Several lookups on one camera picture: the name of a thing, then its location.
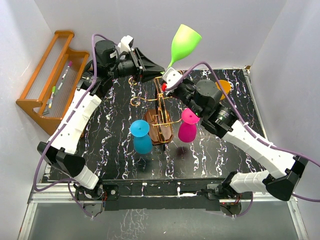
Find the pink capped marker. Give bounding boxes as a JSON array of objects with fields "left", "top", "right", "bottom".
[{"left": 61, "top": 61, "right": 73, "bottom": 80}]

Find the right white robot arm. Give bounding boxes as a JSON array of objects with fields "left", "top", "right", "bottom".
[{"left": 162, "top": 74, "right": 308, "bottom": 201}]

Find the orange wooden rack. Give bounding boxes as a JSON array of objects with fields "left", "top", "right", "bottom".
[{"left": 16, "top": 30, "right": 90, "bottom": 135}]

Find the orange wine glass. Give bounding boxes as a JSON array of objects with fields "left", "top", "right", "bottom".
[{"left": 215, "top": 79, "right": 231, "bottom": 101}]

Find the green wine glass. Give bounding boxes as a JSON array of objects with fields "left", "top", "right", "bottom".
[{"left": 168, "top": 24, "right": 202, "bottom": 67}]

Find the blue wine glass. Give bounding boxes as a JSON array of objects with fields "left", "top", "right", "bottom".
[{"left": 130, "top": 120, "right": 153, "bottom": 154}]

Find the pink wine glass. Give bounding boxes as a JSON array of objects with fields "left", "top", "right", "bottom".
[{"left": 178, "top": 108, "right": 200, "bottom": 143}]

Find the orange tipped marker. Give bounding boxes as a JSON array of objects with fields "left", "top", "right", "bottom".
[{"left": 48, "top": 92, "right": 55, "bottom": 109}]

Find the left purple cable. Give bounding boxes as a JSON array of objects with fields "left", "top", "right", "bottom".
[{"left": 32, "top": 33, "right": 121, "bottom": 220}]

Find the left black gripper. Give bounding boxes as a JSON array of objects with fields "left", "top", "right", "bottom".
[{"left": 108, "top": 48, "right": 165, "bottom": 83}]

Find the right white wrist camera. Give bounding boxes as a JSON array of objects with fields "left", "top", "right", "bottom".
[{"left": 162, "top": 67, "right": 183, "bottom": 92}]

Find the gold wire wine glass rack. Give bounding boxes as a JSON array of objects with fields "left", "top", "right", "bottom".
[{"left": 130, "top": 77, "right": 182, "bottom": 151}]

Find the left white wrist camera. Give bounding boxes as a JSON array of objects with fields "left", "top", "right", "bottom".
[{"left": 117, "top": 35, "right": 134, "bottom": 54}]

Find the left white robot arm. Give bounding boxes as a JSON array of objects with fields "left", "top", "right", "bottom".
[{"left": 37, "top": 39, "right": 165, "bottom": 200}]

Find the green capped marker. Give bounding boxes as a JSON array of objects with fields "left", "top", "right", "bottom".
[{"left": 51, "top": 82, "right": 63, "bottom": 96}]

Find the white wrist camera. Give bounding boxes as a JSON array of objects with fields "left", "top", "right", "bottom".
[
  {"left": 117, "top": 35, "right": 134, "bottom": 54},
  {"left": 162, "top": 67, "right": 183, "bottom": 92}
]

